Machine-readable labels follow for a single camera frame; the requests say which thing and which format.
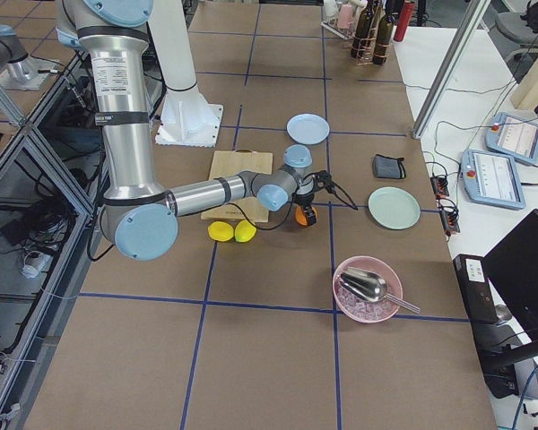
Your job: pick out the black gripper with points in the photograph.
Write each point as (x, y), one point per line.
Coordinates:
(304, 197)

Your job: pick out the orange mandarin fruit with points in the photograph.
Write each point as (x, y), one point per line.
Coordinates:
(300, 217)

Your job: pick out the light blue plate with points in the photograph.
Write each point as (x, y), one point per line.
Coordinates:
(308, 129)

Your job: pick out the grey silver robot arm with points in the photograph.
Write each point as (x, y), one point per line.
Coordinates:
(18, 71)
(139, 215)

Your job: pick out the pale green plate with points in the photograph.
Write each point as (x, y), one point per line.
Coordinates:
(394, 208)

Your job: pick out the upper yellow lemon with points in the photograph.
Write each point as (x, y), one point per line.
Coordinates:
(244, 231)

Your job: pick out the yellow lemon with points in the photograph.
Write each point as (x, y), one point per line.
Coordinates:
(244, 231)
(220, 231)

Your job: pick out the shiny metal scoop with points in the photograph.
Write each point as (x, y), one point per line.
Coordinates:
(370, 287)

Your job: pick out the folded grey cloth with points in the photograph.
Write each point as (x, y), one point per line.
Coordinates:
(388, 167)

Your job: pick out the lower yellow lemon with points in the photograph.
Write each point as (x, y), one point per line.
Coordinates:
(220, 231)

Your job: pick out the bamboo cutting board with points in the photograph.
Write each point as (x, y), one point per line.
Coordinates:
(230, 163)

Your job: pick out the pink bowl with ice cubes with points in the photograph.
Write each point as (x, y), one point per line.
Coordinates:
(360, 310)

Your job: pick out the black box device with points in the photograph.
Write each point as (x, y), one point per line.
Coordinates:
(475, 289)

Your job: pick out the dark green wine bottle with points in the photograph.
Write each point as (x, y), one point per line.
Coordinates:
(384, 33)
(362, 30)

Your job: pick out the near blue teach pendant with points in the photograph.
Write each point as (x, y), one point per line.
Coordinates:
(491, 178)

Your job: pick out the blue teach pendant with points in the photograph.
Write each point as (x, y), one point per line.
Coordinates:
(491, 178)
(513, 136)

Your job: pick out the pink plastic cup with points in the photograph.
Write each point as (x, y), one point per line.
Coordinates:
(345, 17)

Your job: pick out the black computer monitor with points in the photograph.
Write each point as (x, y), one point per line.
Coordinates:
(512, 268)

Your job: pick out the far blue teach pendant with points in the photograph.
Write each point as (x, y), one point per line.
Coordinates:
(513, 136)

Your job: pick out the red cylindrical bottle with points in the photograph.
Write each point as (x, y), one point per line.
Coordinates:
(403, 21)

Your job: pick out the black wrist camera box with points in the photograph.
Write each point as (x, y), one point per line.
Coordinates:
(322, 180)

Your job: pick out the copper wire bottle rack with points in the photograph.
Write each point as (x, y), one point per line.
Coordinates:
(372, 36)

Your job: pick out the white wire cup rack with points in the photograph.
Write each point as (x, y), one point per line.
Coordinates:
(330, 10)

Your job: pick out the aluminium frame post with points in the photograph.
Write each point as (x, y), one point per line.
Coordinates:
(457, 47)

